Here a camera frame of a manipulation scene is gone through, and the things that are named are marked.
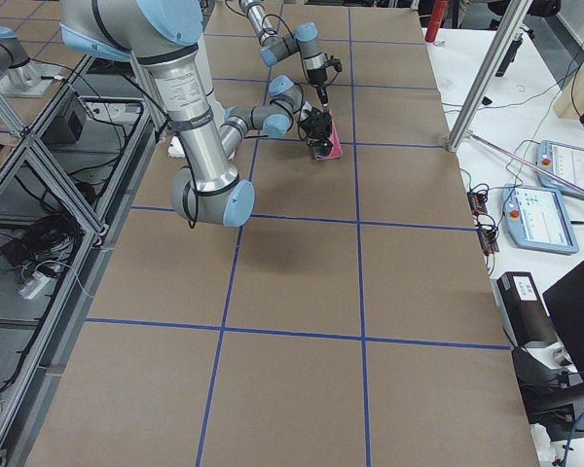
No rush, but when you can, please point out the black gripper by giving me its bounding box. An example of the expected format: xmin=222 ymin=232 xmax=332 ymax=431
xmin=298 ymin=108 xmax=321 ymax=133
xmin=307 ymin=68 xmax=330 ymax=110

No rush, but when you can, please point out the black box white label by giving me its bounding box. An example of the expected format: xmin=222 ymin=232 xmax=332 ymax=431
xmin=496 ymin=271 xmax=558 ymax=348

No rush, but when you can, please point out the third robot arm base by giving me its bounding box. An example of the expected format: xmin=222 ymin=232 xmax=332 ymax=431
xmin=0 ymin=26 xmax=55 ymax=98

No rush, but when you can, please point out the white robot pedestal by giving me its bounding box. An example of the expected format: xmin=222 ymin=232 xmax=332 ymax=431
xmin=166 ymin=28 xmax=230 ymax=159

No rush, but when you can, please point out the reacher grabber stick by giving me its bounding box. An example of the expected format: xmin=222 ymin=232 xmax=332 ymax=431
xmin=466 ymin=132 xmax=584 ymax=196

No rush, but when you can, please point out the pink towel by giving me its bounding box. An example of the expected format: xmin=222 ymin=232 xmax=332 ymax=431
xmin=308 ymin=111 xmax=342 ymax=161

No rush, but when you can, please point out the small electronics board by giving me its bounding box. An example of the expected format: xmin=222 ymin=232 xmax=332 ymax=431
xmin=467 ymin=191 xmax=488 ymax=215

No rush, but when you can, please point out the blue teach pendant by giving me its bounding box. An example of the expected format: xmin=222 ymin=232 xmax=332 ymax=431
xmin=501 ymin=184 xmax=579 ymax=255
xmin=535 ymin=140 xmax=584 ymax=199

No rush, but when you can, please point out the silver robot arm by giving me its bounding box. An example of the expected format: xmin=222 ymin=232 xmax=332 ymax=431
xmin=238 ymin=1 xmax=341 ymax=112
xmin=60 ymin=1 xmax=333 ymax=227

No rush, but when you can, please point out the near blue teach pendant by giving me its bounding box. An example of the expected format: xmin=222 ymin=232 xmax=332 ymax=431
xmin=501 ymin=184 xmax=579 ymax=255

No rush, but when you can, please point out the aluminium frame post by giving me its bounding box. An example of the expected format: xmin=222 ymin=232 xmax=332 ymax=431
xmin=446 ymin=0 xmax=532 ymax=153

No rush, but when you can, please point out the far blue teach pendant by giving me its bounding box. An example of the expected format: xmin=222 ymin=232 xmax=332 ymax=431
xmin=535 ymin=140 xmax=584 ymax=199

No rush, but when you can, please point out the white power strip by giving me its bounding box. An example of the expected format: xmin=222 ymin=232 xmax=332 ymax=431
xmin=18 ymin=271 xmax=51 ymax=300

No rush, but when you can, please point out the red fire extinguisher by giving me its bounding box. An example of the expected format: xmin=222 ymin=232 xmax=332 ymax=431
xmin=424 ymin=0 xmax=449 ymax=43

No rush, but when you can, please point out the black computer monitor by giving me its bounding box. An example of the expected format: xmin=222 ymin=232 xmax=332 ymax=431
xmin=543 ymin=260 xmax=584 ymax=372

